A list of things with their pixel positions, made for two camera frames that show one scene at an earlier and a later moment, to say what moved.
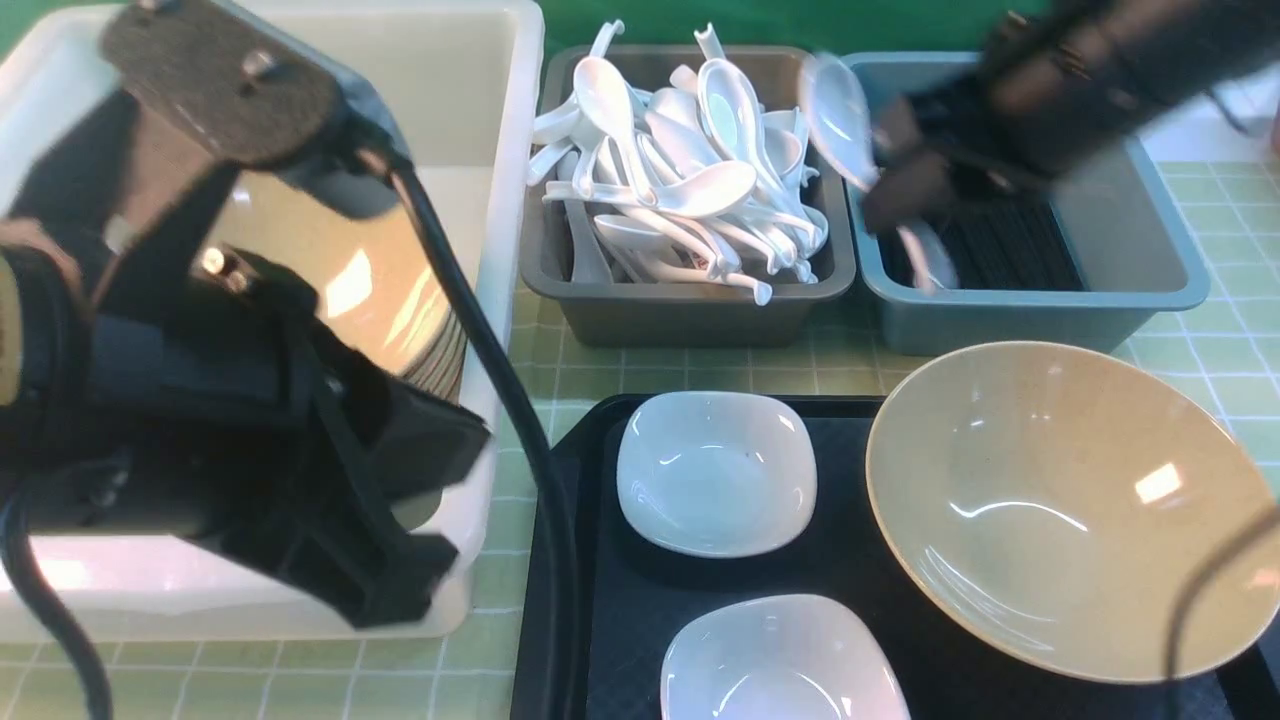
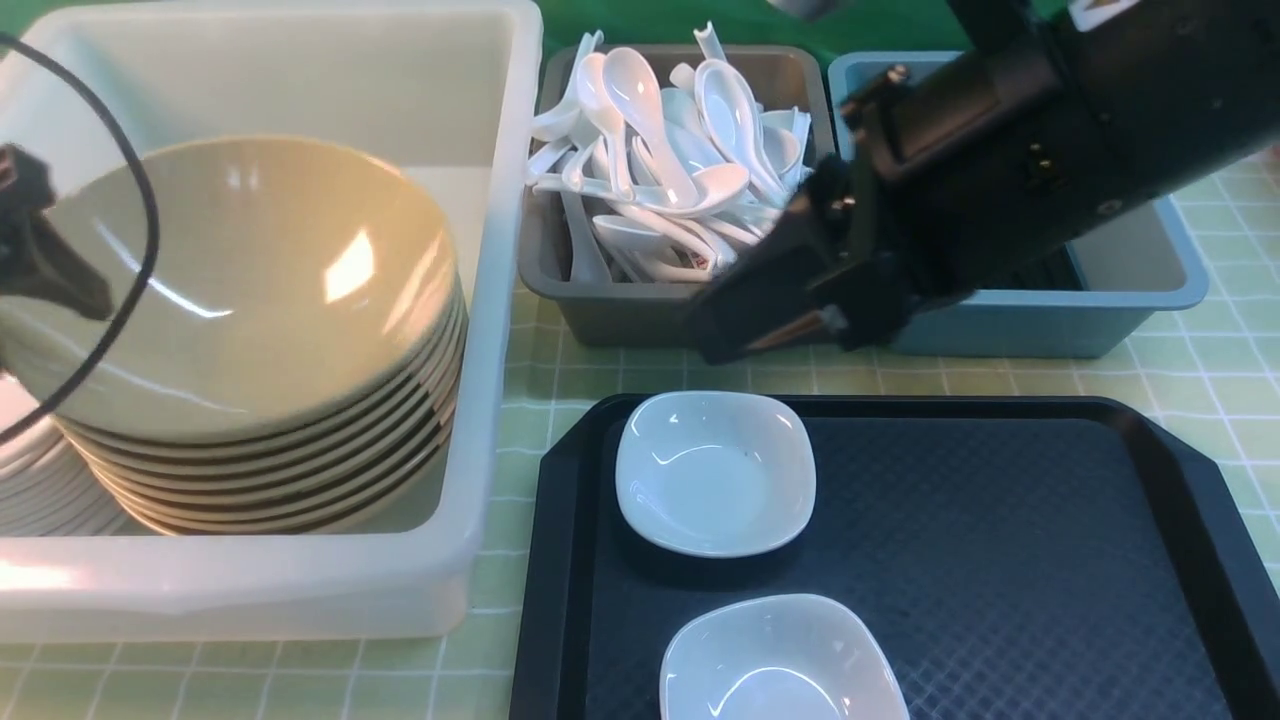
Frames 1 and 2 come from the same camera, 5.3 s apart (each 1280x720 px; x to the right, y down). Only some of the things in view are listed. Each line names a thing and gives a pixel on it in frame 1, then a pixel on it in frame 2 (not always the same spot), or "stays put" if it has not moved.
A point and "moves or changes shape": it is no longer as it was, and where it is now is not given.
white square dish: x=783 y=656 stays put
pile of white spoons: x=690 y=170 stays put
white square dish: x=716 y=473 stays put
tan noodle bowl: x=1078 y=512 moves or changes shape
